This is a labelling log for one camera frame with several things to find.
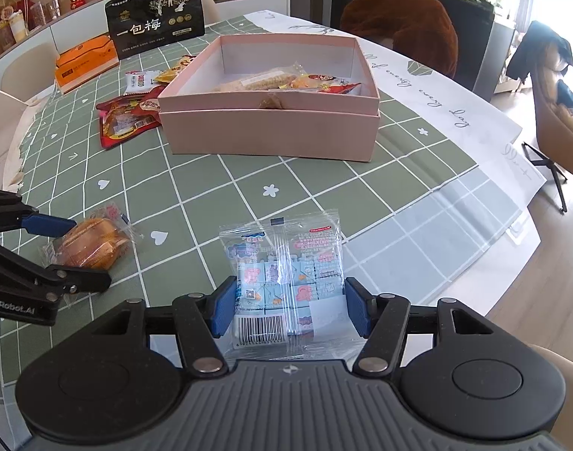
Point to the red tassel ornament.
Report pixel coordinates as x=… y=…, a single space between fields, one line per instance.
x=4 y=16

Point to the tan leather chair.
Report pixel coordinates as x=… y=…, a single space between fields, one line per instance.
x=554 y=145

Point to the green checked tablecloth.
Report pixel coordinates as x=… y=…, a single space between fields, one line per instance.
x=220 y=188

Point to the blue cloth item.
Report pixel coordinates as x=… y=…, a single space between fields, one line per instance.
x=571 y=103

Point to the brown fuzzy chair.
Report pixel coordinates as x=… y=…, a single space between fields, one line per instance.
x=399 y=23

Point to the clear cracker packet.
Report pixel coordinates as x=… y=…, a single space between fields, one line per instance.
x=258 y=82

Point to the yellow white cup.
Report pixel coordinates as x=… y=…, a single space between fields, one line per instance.
x=17 y=28

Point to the red brown snack packet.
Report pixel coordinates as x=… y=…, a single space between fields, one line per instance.
x=336 y=85

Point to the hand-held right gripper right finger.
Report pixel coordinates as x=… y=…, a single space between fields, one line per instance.
x=357 y=307

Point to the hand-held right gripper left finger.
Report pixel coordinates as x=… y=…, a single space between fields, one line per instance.
x=223 y=307

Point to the clear packet of round bread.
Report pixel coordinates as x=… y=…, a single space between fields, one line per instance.
x=91 y=244

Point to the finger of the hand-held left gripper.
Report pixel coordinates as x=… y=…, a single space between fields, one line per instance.
x=47 y=225
x=87 y=279

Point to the dark jacket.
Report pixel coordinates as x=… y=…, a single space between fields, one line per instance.
x=535 y=56

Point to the clear packet of blue candy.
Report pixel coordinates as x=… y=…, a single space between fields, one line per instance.
x=286 y=272

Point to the black low cabinet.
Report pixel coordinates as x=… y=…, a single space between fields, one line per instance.
x=345 y=9

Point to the black snack bag tree print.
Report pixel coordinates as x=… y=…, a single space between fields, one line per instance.
x=155 y=19

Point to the white red snack packet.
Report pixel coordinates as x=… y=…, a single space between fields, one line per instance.
x=141 y=81

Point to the glass jar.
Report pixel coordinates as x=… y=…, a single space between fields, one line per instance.
x=38 y=15
x=53 y=9

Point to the cream chair back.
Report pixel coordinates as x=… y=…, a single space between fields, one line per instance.
x=30 y=73
x=0 y=131

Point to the orange yellow snack packet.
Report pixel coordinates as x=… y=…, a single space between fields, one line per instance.
x=176 y=71

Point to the pink cardboard box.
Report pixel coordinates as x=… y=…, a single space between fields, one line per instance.
x=267 y=101

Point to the cream chair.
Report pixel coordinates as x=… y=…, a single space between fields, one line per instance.
x=30 y=73
x=564 y=394
x=0 y=131

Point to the orange cardboard box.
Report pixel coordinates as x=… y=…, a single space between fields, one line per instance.
x=84 y=63

